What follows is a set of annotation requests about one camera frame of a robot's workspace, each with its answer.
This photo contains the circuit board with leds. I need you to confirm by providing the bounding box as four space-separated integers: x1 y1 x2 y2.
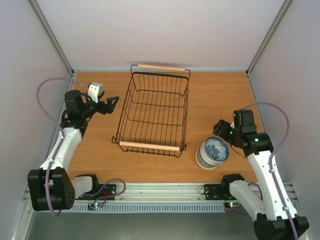
224 201 241 209
87 202 104 211

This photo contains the left circuit board with leds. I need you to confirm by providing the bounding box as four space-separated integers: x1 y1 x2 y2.
87 202 104 211

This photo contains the plain white bowl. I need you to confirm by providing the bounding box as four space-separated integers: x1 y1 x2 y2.
198 143 223 168

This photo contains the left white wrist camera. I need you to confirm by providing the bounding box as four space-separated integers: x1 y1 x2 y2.
87 82 104 103

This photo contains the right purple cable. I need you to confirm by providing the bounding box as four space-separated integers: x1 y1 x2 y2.
241 101 301 240

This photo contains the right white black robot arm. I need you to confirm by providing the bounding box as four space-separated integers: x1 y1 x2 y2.
213 109 310 240

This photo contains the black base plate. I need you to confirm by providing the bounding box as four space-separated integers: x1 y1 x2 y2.
76 184 117 201
204 184 225 201

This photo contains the blue patterned white bowl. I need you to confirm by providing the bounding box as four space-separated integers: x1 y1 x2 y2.
204 137 229 163

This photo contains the purple cable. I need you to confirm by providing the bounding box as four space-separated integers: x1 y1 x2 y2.
36 77 90 217
241 101 301 240

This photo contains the right circuit board with leds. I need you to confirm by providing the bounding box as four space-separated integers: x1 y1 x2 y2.
224 201 241 209

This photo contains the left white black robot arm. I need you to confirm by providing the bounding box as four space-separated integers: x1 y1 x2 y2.
27 90 119 215

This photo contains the black wire dish rack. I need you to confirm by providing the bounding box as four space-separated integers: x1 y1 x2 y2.
111 64 191 158

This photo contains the grey slotted cable duct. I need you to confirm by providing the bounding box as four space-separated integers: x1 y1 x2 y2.
68 202 225 214

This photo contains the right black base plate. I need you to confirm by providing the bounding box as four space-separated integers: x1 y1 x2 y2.
204 184 225 201

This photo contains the aluminium rail front frame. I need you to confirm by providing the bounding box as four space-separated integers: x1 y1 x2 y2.
22 181 296 203

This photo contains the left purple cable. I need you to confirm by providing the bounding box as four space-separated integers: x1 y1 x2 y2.
36 77 90 217

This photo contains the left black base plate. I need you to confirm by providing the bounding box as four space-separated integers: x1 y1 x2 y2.
76 184 117 201

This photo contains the green bowl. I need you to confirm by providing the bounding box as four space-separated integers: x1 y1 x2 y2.
195 150 219 170

